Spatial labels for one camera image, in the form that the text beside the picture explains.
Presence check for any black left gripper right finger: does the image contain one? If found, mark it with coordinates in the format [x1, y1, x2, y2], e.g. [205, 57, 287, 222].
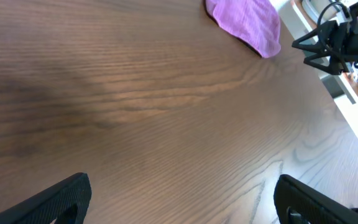
[273, 174, 358, 224]

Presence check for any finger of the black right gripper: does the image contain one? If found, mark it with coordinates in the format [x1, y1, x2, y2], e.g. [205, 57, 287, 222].
[291, 21, 342, 53]
[303, 50, 350, 75]

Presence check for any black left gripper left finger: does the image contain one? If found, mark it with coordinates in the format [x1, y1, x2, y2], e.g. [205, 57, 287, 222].
[0, 172, 92, 224]

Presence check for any purple microfiber cloth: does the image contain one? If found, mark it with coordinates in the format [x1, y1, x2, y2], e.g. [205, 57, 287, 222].
[205, 0, 281, 58]

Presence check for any white side shelf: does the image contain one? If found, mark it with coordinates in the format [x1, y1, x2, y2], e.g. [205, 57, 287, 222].
[270, 0, 358, 138]

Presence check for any black right camera cable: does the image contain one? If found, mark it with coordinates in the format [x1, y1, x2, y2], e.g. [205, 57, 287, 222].
[316, 1, 358, 69]

